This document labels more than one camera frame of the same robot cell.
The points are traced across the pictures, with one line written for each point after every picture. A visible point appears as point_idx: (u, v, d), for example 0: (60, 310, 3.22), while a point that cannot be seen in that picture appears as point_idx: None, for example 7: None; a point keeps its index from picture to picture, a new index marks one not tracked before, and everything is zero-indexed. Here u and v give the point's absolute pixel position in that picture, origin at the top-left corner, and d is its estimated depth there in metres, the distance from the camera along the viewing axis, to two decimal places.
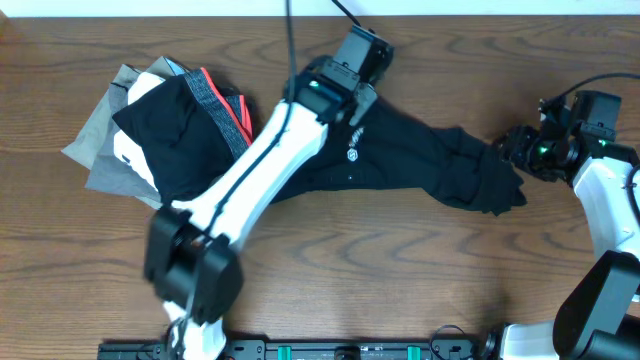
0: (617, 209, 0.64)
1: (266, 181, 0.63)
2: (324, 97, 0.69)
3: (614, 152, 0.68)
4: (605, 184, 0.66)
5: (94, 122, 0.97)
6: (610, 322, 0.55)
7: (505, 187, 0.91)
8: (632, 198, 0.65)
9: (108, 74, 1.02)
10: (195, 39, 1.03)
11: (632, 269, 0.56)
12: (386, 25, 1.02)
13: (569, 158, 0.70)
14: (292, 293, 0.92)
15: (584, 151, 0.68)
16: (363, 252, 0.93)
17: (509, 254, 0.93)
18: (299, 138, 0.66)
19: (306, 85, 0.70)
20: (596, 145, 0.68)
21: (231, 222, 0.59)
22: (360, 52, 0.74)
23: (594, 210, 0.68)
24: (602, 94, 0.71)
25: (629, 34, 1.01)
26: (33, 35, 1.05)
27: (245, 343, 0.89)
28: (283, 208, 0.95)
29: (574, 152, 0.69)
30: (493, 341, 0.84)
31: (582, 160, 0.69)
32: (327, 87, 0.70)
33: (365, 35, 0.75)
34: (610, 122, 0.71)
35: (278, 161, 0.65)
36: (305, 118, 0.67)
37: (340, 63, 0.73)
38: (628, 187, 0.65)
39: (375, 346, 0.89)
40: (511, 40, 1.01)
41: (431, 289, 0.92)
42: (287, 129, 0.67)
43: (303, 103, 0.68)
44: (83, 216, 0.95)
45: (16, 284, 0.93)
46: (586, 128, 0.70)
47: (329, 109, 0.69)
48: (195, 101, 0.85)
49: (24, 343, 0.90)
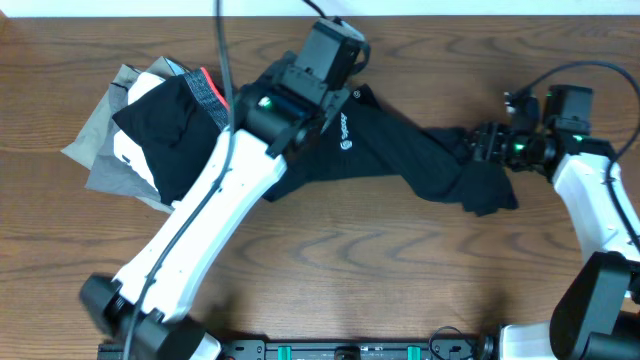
0: (600, 207, 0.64)
1: (207, 235, 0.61)
2: (278, 118, 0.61)
3: (590, 148, 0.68)
4: (585, 181, 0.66)
5: (94, 122, 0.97)
6: (606, 324, 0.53)
7: (494, 188, 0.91)
8: (612, 193, 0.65)
9: (107, 74, 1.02)
10: (196, 39, 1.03)
11: (621, 270, 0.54)
12: (386, 25, 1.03)
13: (547, 156, 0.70)
14: (292, 293, 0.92)
15: (561, 149, 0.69)
16: (363, 252, 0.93)
17: (508, 254, 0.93)
18: (243, 177, 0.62)
19: (256, 103, 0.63)
20: (572, 142, 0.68)
21: (163, 291, 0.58)
22: (327, 53, 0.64)
23: (578, 211, 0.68)
24: (574, 88, 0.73)
25: (629, 35, 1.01)
26: (33, 35, 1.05)
27: (245, 343, 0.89)
28: (283, 208, 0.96)
29: (551, 150, 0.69)
30: (492, 343, 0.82)
31: (560, 159, 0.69)
32: (281, 106, 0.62)
33: (334, 33, 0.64)
34: (583, 114, 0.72)
35: (219, 209, 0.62)
36: (253, 150, 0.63)
37: (303, 69, 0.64)
38: (607, 182, 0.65)
39: (375, 346, 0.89)
40: (511, 40, 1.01)
41: (431, 289, 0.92)
42: (229, 169, 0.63)
43: (258, 125, 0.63)
44: (83, 216, 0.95)
45: (16, 284, 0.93)
46: (562, 122, 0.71)
47: (288, 128, 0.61)
48: (195, 100, 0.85)
49: (24, 344, 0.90)
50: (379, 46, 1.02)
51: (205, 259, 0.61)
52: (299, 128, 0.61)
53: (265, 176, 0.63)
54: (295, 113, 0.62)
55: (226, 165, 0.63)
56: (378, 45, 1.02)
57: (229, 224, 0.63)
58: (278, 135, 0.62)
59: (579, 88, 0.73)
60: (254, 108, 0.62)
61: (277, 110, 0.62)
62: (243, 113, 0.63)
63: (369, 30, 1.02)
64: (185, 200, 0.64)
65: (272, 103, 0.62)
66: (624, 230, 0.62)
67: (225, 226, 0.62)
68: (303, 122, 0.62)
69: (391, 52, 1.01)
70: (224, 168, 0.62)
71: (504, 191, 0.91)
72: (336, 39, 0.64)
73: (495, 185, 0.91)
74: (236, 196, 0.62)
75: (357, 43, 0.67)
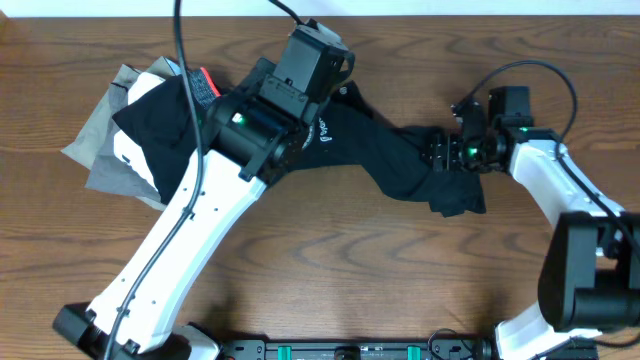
0: (556, 180, 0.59)
1: (181, 263, 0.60)
2: (252, 136, 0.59)
3: (536, 135, 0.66)
4: (537, 161, 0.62)
5: (94, 122, 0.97)
6: (586, 281, 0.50)
7: (464, 191, 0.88)
8: (567, 167, 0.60)
9: (107, 74, 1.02)
10: (196, 39, 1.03)
11: (589, 224, 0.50)
12: (385, 25, 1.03)
13: (500, 152, 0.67)
14: (292, 293, 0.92)
15: (511, 141, 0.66)
16: (363, 252, 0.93)
17: (509, 254, 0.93)
18: (216, 201, 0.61)
19: (228, 121, 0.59)
20: (518, 133, 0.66)
21: (135, 326, 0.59)
22: (308, 64, 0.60)
23: (539, 191, 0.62)
24: (510, 86, 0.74)
25: (629, 35, 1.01)
26: (34, 34, 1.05)
27: (244, 343, 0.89)
28: (283, 208, 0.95)
29: (502, 144, 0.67)
30: (490, 347, 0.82)
31: (511, 150, 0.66)
32: (256, 122, 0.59)
33: (318, 42, 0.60)
34: (526, 109, 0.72)
35: (193, 236, 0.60)
36: (227, 171, 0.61)
37: (282, 80, 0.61)
38: (559, 158, 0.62)
39: (375, 346, 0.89)
40: (511, 40, 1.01)
41: (431, 289, 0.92)
42: (201, 193, 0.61)
43: (233, 141, 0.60)
44: (83, 216, 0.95)
45: (16, 284, 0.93)
46: (505, 118, 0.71)
47: (266, 145, 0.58)
48: (194, 100, 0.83)
49: (24, 344, 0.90)
50: (379, 47, 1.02)
51: (181, 285, 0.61)
52: (276, 144, 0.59)
53: (239, 200, 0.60)
54: (274, 129, 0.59)
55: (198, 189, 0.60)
56: (378, 45, 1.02)
57: (204, 250, 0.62)
58: (255, 152, 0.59)
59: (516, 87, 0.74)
60: (226, 126, 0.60)
61: (255, 126, 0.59)
62: (216, 130, 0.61)
63: (369, 30, 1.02)
64: (155, 226, 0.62)
65: (248, 118, 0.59)
66: (583, 194, 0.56)
67: (199, 252, 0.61)
68: (282, 136, 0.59)
69: (391, 52, 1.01)
70: (194, 194, 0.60)
71: (473, 194, 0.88)
72: (318, 48, 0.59)
73: (465, 188, 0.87)
74: (210, 222, 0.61)
75: (341, 52, 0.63)
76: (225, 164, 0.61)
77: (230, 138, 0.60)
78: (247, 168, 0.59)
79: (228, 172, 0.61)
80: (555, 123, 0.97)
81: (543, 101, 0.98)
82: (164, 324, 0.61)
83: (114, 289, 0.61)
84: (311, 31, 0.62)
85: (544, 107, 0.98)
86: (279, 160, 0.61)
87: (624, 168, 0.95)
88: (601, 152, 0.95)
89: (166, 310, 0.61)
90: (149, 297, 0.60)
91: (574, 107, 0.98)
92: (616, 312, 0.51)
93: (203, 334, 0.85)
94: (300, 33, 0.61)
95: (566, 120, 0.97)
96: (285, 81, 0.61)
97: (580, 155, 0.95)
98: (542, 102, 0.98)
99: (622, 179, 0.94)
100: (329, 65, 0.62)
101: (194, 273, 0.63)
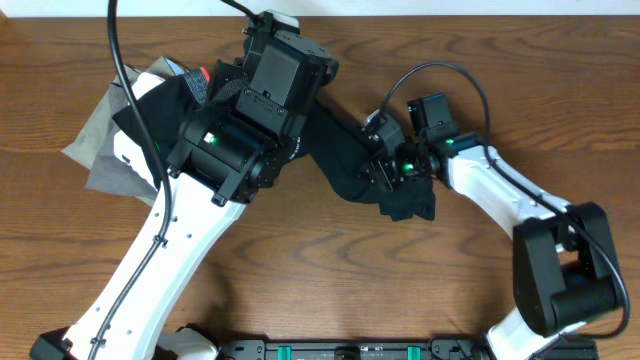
0: (496, 189, 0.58)
1: (156, 290, 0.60)
2: (225, 156, 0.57)
3: (462, 145, 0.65)
4: (474, 173, 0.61)
5: (94, 123, 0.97)
6: (555, 283, 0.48)
7: (414, 198, 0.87)
8: (501, 171, 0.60)
9: (108, 74, 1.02)
10: (196, 39, 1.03)
11: (541, 227, 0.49)
12: (385, 26, 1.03)
13: (433, 169, 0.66)
14: (292, 293, 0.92)
15: (442, 158, 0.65)
16: (362, 252, 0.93)
17: (508, 254, 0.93)
18: (189, 227, 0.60)
19: (201, 141, 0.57)
20: (444, 147, 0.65)
21: (111, 354, 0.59)
22: (286, 73, 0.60)
23: (484, 202, 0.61)
24: (425, 97, 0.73)
25: (629, 35, 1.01)
26: (34, 34, 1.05)
27: (244, 343, 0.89)
28: (282, 208, 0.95)
29: (434, 162, 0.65)
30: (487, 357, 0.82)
31: (445, 166, 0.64)
32: (229, 141, 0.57)
33: (296, 52, 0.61)
34: (447, 117, 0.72)
35: (167, 263, 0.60)
36: (200, 195, 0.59)
37: (260, 93, 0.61)
38: (492, 163, 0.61)
39: (375, 347, 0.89)
40: (510, 40, 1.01)
41: (431, 290, 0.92)
42: (174, 220, 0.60)
43: (206, 161, 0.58)
44: (83, 215, 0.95)
45: (15, 284, 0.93)
46: (431, 131, 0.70)
47: (241, 165, 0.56)
48: (195, 100, 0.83)
49: (23, 344, 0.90)
50: (379, 47, 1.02)
51: (159, 311, 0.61)
52: (252, 163, 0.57)
53: (213, 224, 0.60)
54: (251, 146, 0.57)
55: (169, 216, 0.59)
56: (378, 45, 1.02)
57: (179, 276, 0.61)
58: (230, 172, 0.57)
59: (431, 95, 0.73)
60: (199, 146, 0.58)
61: (230, 143, 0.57)
62: (187, 149, 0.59)
63: (369, 30, 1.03)
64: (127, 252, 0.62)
65: (221, 136, 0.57)
66: (527, 198, 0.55)
67: (174, 278, 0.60)
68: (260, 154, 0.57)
69: (391, 52, 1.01)
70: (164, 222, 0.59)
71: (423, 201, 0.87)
72: (296, 58, 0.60)
73: (415, 193, 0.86)
74: (183, 247, 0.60)
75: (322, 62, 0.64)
76: (198, 189, 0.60)
77: (204, 158, 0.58)
78: (221, 191, 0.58)
79: (199, 194, 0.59)
80: (554, 123, 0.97)
81: (543, 100, 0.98)
82: (144, 352, 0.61)
83: (90, 318, 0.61)
84: (289, 40, 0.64)
85: (545, 107, 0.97)
86: (256, 181, 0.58)
87: (625, 167, 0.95)
88: (602, 152, 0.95)
89: (143, 338, 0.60)
90: (125, 327, 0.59)
91: (573, 107, 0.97)
92: (591, 306, 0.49)
93: (197, 335, 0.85)
94: (278, 45, 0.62)
95: (565, 120, 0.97)
96: (261, 93, 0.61)
97: (581, 154, 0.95)
98: (542, 102, 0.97)
99: (623, 178, 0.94)
100: (309, 74, 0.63)
101: (172, 297, 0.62)
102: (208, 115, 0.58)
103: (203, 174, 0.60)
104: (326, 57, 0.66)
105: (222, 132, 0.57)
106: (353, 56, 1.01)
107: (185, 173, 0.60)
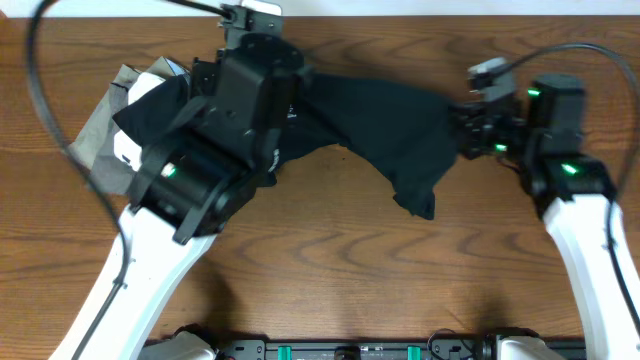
0: (597, 281, 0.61)
1: (118, 337, 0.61)
2: (185, 186, 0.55)
3: (580, 182, 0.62)
4: (583, 247, 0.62)
5: (93, 122, 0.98)
6: None
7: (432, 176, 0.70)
8: (617, 263, 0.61)
9: (108, 74, 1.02)
10: (196, 39, 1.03)
11: None
12: (386, 26, 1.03)
13: (536, 188, 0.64)
14: (292, 293, 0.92)
15: (551, 183, 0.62)
16: (362, 252, 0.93)
17: (508, 254, 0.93)
18: (147, 270, 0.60)
19: (161, 174, 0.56)
20: (558, 172, 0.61)
21: None
22: (245, 94, 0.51)
23: (574, 270, 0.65)
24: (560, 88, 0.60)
25: (628, 36, 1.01)
26: (34, 34, 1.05)
27: (244, 343, 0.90)
28: (282, 208, 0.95)
29: (540, 184, 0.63)
30: (490, 348, 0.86)
31: (550, 202, 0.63)
32: (188, 171, 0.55)
33: (260, 67, 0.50)
34: (574, 123, 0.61)
35: (128, 302, 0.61)
36: (160, 236, 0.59)
37: (224, 112, 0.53)
38: (609, 245, 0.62)
39: (375, 346, 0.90)
40: (510, 41, 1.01)
41: (430, 290, 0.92)
42: (133, 260, 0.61)
43: (169, 194, 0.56)
44: (82, 215, 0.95)
45: (15, 284, 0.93)
46: (548, 144, 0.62)
47: (204, 197, 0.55)
48: None
49: (25, 344, 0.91)
50: (378, 47, 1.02)
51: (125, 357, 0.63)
52: (217, 194, 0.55)
53: (171, 268, 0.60)
54: (215, 177, 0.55)
55: (126, 258, 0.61)
56: (378, 45, 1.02)
57: (144, 317, 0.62)
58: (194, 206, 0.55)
59: (570, 88, 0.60)
60: (158, 180, 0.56)
61: (192, 174, 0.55)
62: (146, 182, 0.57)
63: (369, 30, 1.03)
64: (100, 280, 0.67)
65: (182, 167, 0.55)
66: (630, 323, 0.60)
67: (137, 324, 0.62)
68: (224, 186, 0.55)
69: (391, 52, 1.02)
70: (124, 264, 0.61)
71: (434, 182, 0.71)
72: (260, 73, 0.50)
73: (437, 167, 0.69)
74: (142, 287, 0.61)
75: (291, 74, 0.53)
76: (158, 226, 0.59)
77: (165, 190, 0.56)
78: (180, 231, 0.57)
79: (155, 234, 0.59)
80: None
81: None
82: None
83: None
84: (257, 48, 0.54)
85: None
86: (222, 212, 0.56)
87: (623, 169, 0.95)
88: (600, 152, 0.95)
89: None
90: None
91: None
92: None
93: (198, 339, 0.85)
94: (241, 57, 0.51)
95: None
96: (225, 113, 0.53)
97: None
98: None
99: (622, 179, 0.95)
100: (280, 90, 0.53)
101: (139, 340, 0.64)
102: (169, 143, 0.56)
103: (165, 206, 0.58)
104: (299, 63, 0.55)
105: (184, 163, 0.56)
106: (353, 56, 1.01)
107: (145, 207, 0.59)
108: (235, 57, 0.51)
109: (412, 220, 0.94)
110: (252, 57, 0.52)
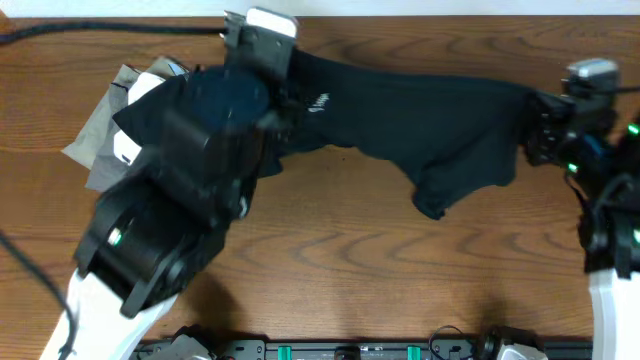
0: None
1: None
2: (135, 254, 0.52)
3: None
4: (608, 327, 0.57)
5: (94, 122, 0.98)
6: None
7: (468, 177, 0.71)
8: None
9: (107, 73, 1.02)
10: (196, 39, 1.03)
11: None
12: (386, 26, 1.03)
13: (595, 243, 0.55)
14: (292, 293, 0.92)
15: (613, 242, 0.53)
16: (362, 252, 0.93)
17: (508, 254, 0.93)
18: (97, 339, 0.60)
19: (106, 241, 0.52)
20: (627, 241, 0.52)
21: None
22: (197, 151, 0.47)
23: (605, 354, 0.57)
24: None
25: (629, 35, 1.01)
26: (34, 34, 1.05)
27: (245, 343, 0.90)
28: (282, 208, 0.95)
29: (600, 238, 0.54)
30: (492, 343, 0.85)
31: (613, 251, 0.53)
32: (138, 238, 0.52)
33: (211, 121, 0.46)
34: None
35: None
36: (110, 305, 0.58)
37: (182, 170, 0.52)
38: None
39: (375, 346, 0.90)
40: (511, 40, 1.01)
41: (431, 290, 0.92)
42: (81, 327, 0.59)
43: (116, 261, 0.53)
44: (83, 215, 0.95)
45: (15, 284, 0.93)
46: (624, 199, 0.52)
47: (154, 266, 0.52)
48: None
49: (25, 343, 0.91)
50: (378, 47, 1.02)
51: None
52: (170, 263, 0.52)
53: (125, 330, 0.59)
54: (167, 244, 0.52)
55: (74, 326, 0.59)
56: (378, 45, 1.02)
57: None
58: (143, 277, 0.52)
59: None
60: (104, 247, 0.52)
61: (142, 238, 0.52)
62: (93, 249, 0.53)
63: (369, 30, 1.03)
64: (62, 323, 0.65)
65: (129, 233, 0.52)
66: None
67: None
68: (176, 254, 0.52)
69: (391, 52, 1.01)
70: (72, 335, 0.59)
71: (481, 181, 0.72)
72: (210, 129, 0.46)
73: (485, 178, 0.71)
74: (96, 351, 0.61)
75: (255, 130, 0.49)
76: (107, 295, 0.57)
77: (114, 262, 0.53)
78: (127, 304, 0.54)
79: (104, 303, 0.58)
80: None
81: None
82: None
83: None
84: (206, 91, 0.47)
85: None
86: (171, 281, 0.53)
87: None
88: None
89: None
90: None
91: None
92: None
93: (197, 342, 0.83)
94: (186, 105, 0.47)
95: None
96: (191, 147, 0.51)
97: None
98: None
99: None
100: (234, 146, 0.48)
101: None
102: (124, 198, 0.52)
103: (115, 273, 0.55)
104: (259, 111, 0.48)
105: (134, 229, 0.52)
106: (353, 56, 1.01)
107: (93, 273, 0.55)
108: (181, 108, 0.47)
109: (412, 220, 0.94)
110: (203, 104, 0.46)
